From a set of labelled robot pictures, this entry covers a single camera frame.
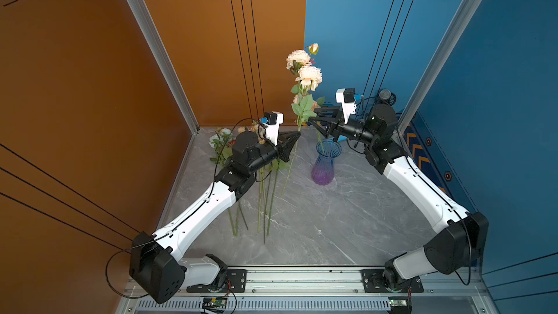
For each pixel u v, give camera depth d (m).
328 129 0.60
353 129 0.59
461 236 0.40
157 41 0.86
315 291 0.73
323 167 0.99
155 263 0.39
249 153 0.52
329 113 0.64
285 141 0.60
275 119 0.58
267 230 0.85
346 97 0.56
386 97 1.02
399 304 0.70
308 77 0.60
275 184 0.98
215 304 0.72
